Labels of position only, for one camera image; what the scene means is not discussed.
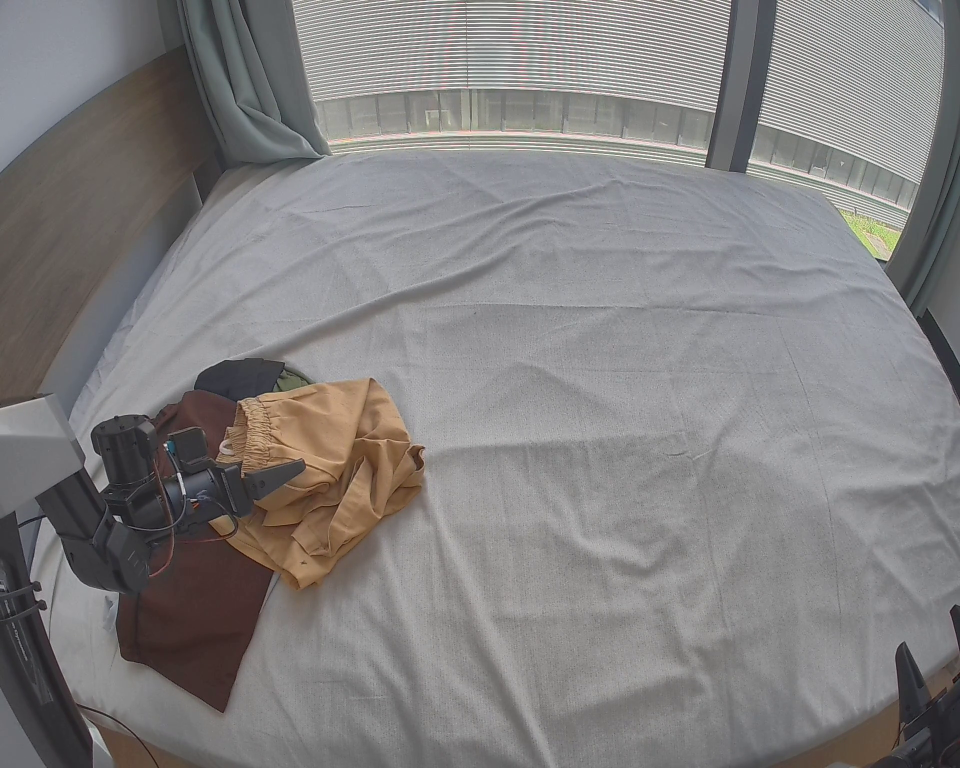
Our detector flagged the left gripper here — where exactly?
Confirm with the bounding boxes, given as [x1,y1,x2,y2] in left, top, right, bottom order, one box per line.
[161,462,259,528]

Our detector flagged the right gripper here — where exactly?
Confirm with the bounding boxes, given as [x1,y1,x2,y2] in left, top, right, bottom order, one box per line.
[896,603,960,768]

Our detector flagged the tan shorts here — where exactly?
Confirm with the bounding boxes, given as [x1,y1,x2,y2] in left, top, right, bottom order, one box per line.
[225,378,427,592]

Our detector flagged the bed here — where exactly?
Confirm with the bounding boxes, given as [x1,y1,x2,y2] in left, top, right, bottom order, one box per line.
[0,45,960,768]

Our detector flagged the black garment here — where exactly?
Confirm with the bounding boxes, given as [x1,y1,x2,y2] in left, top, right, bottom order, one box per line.
[193,358,290,397]

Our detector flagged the brown garment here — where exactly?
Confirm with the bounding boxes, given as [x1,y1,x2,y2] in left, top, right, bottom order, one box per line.
[114,390,277,714]

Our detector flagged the grey-green curtain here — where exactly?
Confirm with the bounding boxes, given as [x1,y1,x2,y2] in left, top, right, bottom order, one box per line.
[178,0,331,166]
[903,45,960,320]

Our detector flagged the window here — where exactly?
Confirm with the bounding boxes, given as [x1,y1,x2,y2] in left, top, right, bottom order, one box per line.
[288,0,948,264]

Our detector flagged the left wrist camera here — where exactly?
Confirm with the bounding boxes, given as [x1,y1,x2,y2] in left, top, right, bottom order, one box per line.
[165,427,207,474]

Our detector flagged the black cable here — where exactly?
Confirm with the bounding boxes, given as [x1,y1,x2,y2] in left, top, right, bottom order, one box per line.
[73,703,160,768]

